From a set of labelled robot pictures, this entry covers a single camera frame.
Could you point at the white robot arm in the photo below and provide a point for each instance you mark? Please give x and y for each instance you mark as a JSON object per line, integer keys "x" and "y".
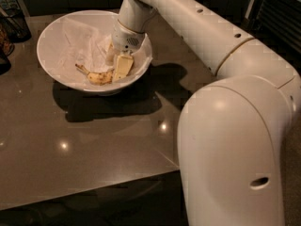
{"x": 230, "y": 132}

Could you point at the dark container at left edge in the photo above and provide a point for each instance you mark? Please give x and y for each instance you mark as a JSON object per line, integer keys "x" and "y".
{"x": 6, "y": 48}

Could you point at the spotted yellow banana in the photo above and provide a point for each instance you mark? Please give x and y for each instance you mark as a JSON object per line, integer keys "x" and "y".
{"x": 98, "y": 79}

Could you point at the white paper liner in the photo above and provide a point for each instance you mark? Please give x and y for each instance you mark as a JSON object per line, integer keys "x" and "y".
{"x": 88, "y": 46}

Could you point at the white bowl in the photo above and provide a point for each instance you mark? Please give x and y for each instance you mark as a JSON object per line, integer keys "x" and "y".
{"x": 53, "y": 43}

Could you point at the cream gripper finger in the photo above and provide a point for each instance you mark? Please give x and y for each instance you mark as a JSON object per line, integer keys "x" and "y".
{"x": 122, "y": 66}
{"x": 110, "y": 54}

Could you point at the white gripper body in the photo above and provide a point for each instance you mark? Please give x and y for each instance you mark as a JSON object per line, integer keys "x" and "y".
{"x": 126, "y": 40}

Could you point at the black vented appliance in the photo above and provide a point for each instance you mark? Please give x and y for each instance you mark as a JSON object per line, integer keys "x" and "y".
{"x": 282, "y": 18}

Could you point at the black wire basket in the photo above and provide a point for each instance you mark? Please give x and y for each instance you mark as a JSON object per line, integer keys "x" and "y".
{"x": 14, "y": 22}

